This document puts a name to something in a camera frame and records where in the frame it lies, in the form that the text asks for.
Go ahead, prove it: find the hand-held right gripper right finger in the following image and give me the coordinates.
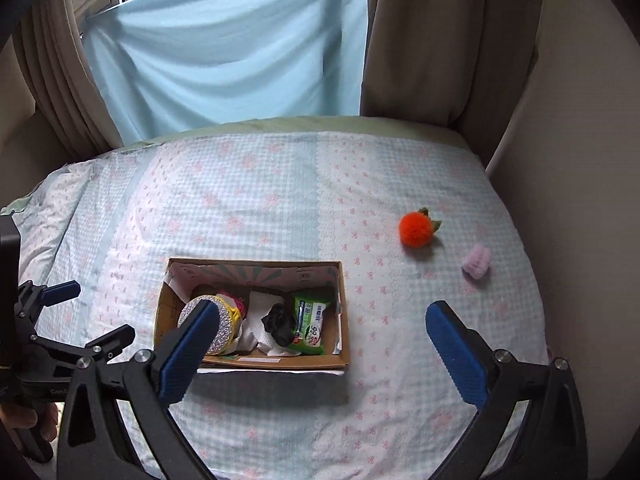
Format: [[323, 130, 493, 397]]
[[425, 300, 588, 480]]

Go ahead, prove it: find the pink fluffy roll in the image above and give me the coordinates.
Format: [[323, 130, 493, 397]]
[[461, 243, 491, 281]]

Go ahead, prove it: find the black hair scrunchie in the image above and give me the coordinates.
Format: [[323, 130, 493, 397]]
[[263, 302, 297, 347]]

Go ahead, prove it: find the cardboard box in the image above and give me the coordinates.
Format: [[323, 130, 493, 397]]
[[152, 258, 351, 376]]

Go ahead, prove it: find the person's left hand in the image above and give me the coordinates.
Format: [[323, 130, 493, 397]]
[[0, 402, 60, 443]]

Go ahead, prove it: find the round silver glitter compact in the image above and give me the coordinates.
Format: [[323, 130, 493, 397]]
[[179, 296, 239, 356]]

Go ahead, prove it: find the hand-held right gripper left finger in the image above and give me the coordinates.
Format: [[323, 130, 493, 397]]
[[57, 299, 222, 480]]

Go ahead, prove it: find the beige curtain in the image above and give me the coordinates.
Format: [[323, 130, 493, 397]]
[[12, 0, 126, 158], [360, 0, 546, 128]]

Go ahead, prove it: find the white tissue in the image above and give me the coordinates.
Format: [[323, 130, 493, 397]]
[[239, 290, 296, 359]]

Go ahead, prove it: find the orange fluffy pompom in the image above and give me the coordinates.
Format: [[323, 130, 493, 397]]
[[398, 207, 443, 249]]

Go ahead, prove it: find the green wet wipes packet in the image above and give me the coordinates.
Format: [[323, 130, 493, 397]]
[[290, 294, 331, 356]]

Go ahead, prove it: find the light blue hanging cloth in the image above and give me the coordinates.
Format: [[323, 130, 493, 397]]
[[82, 0, 371, 148]]

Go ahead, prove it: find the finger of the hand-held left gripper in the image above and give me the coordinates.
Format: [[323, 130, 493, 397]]
[[30, 324, 137, 367], [17, 280, 82, 323]]

